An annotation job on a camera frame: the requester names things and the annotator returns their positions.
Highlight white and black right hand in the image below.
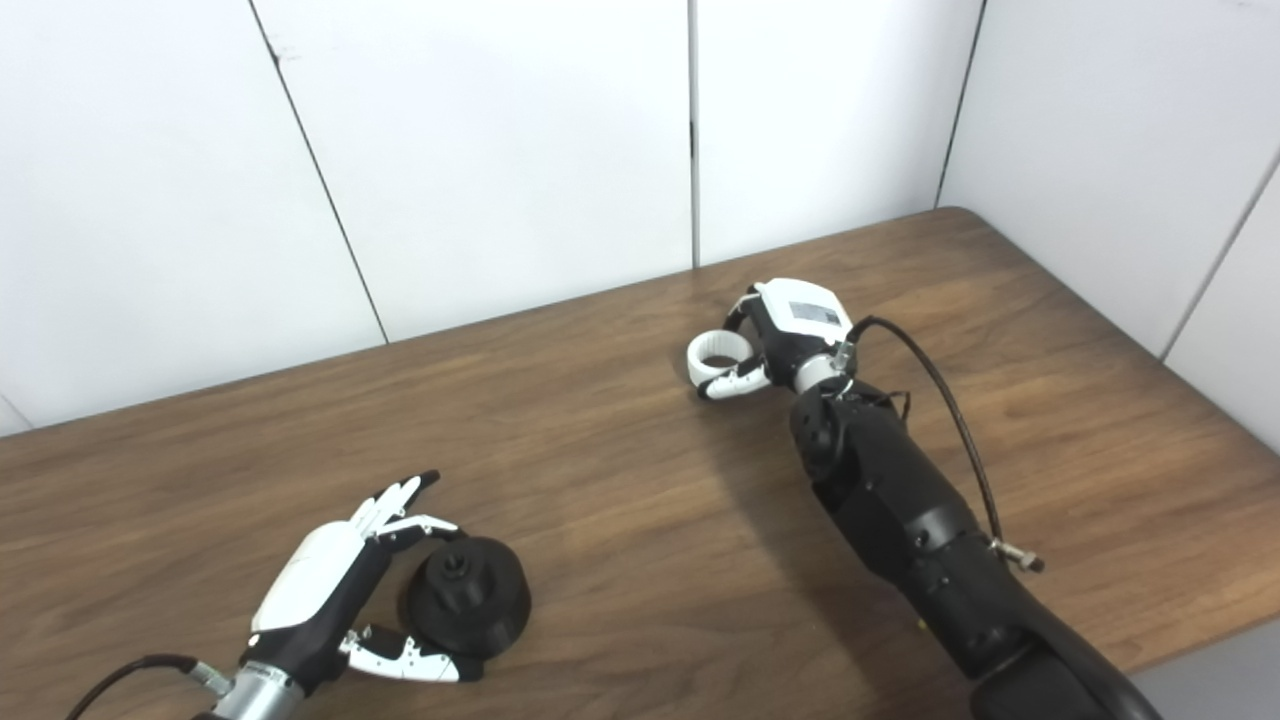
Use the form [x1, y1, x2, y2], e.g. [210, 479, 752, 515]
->
[697, 279, 854, 401]

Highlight white and black left hand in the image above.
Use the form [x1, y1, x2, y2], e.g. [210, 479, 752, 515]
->
[245, 470, 486, 696]

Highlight white toothed plastic ring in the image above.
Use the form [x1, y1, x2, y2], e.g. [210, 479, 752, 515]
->
[686, 329, 757, 386]

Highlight round black plastic part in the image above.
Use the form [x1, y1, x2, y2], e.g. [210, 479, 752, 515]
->
[403, 536, 533, 661]

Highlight thin left arm wires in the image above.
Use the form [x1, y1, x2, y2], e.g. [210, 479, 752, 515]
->
[850, 375, 913, 421]

